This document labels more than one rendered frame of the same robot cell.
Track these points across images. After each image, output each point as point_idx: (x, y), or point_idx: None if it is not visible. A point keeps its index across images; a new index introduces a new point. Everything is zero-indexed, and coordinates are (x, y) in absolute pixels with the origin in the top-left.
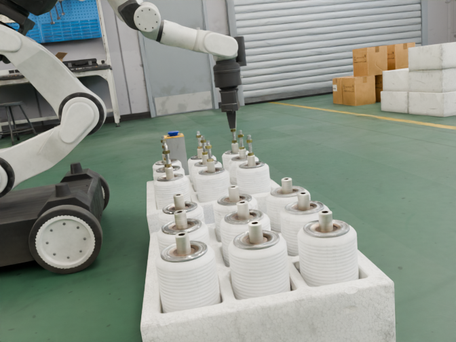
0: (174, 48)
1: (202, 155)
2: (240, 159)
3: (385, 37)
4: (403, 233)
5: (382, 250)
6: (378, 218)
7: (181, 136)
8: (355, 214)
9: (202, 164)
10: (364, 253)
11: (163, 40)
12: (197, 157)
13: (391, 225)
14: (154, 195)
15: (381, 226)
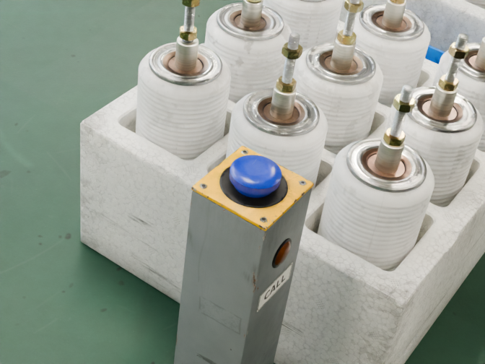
0: None
1: (356, 42)
2: (278, 13)
3: None
4: (94, 10)
5: (179, 19)
6: (30, 44)
7: (250, 149)
8: (23, 74)
9: (350, 68)
10: (205, 32)
11: None
12: (286, 123)
13: (65, 26)
14: (473, 178)
15: (78, 34)
